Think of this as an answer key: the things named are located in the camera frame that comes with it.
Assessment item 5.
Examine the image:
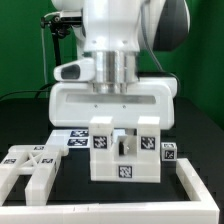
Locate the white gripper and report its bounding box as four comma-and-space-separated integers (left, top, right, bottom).
49, 77, 176, 155

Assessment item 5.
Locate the white chair seat part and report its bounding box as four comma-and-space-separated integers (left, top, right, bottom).
90, 130, 161, 183

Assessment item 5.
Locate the white tagged cube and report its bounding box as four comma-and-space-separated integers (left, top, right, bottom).
161, 142, 177, 161

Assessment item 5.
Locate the white chair back frame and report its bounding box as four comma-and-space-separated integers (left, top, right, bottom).
0, 145, 69, 206

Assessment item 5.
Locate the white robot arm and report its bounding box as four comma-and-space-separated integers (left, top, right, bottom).
49, 0, 190, 160

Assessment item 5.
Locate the white U-shaped fence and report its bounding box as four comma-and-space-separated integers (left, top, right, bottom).
0, 158, 220, 224

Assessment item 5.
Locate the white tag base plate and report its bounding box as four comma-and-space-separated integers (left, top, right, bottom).
46, 129, 90, 148

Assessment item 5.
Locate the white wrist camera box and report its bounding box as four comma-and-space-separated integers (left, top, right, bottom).
54, 58, 95, 82

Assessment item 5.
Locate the black cable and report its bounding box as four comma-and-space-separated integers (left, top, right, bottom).
0, 81, 56, 102

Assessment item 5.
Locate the grey mounted camera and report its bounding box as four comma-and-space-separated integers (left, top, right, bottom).
59, 10, 82, 19

